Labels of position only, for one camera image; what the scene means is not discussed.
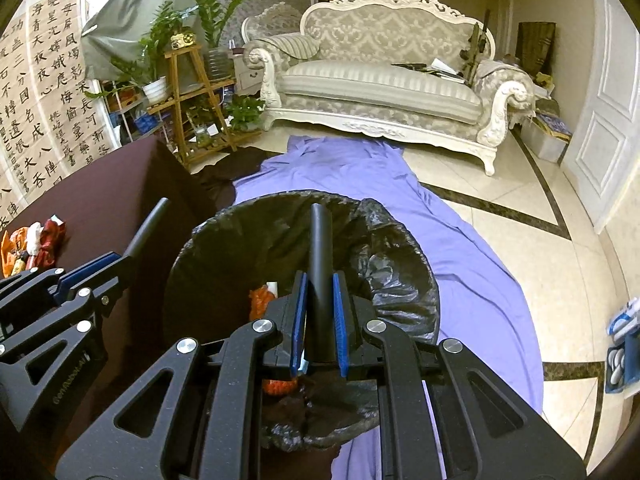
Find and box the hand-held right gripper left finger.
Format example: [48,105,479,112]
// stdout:
[55,270,309,480]

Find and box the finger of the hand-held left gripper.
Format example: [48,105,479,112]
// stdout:
[0,259,135,433]
[0,254,125,307]

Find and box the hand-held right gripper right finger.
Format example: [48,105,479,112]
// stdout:
[332,270,586,480]

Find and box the orange wrapper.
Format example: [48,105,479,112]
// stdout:
[248,285,275,321]

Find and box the dark red ribbon bundle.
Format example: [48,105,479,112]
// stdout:
[39,217,67,267]

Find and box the red foam net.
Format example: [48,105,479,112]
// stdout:
[262,377,301,397]

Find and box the black tube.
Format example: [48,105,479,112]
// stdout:
[305,203,338,363]
[122,197,171,267]

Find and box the bin with black liner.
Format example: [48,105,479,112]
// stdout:
[162,190,442,453]

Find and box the dark brown tablecloth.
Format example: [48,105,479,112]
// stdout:
[0,136,346,480]

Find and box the purple bed sheet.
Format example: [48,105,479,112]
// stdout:
[232,135,546,480]

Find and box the metal shelf rack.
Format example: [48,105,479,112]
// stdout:
[102,80,166,141]

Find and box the potted plant white pot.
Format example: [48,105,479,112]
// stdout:
[110,2,186,106]

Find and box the wooden plant stand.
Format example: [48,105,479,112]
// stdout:
[147,45,261,168]

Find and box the small green potted plant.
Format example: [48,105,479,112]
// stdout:
[222,94,266,133]

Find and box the ornate white sofa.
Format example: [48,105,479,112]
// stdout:
[243,0,536,177]

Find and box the grey curtain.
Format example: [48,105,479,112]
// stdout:
[80,0,213,81]

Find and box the white side cabinet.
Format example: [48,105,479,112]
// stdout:
[234,57,266,96]

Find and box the stack of papers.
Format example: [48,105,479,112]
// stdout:
[391,57,471,83]

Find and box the clear storage box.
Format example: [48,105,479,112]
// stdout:
[522,110,573,163]

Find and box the tall plant grey pot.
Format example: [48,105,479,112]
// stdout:
[185,0,251,78]

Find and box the blue shoe rack with slippers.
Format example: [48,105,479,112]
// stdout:
[602,297,640,395]

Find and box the toy rifle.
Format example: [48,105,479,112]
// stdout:
[461,9,493,86]

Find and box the ornate white armchair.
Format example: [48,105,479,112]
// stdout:
[241,2,303,46]

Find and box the white panelled door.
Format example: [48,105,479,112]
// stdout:
[562,0,640,241]

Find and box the dark woven panel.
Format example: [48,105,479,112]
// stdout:
[517,21,557,73]

